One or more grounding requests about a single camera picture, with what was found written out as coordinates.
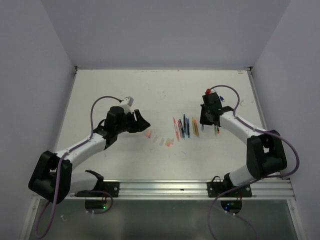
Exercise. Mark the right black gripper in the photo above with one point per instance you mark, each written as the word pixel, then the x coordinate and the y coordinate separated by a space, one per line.
pixel 202 119

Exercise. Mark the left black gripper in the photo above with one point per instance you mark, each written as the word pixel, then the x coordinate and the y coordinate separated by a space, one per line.
pixel 138 125

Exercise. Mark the clear orange pen cap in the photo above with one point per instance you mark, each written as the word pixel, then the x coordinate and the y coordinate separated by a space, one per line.
pixel 148 133

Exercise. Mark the orange pen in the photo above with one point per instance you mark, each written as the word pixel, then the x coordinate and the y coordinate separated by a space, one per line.
pixel 197 129

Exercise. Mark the yellow highlighter pen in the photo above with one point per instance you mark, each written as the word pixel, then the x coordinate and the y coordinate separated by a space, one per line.
pixel 194 126

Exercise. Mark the purple pen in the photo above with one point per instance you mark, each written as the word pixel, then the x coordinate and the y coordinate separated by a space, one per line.
pixel 188 128

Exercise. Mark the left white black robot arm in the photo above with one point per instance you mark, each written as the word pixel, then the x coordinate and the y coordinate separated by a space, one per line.
pixel 52 176

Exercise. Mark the right wrist red connector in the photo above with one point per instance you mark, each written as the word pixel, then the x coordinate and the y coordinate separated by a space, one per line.
pixel 208 91

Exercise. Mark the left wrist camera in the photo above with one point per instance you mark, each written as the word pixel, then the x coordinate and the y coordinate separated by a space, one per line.
pixel 126 104

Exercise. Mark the aluminium front rail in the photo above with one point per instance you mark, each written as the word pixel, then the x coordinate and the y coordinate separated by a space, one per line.
pixel 197 189

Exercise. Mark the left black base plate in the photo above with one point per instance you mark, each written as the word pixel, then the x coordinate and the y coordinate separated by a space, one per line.
pixel 110 187

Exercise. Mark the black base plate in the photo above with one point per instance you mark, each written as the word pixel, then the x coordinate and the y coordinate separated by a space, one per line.
pixel 218 188
pixel 110 187

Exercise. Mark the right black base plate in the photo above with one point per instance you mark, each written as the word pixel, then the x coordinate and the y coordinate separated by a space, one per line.
pixel 218 188

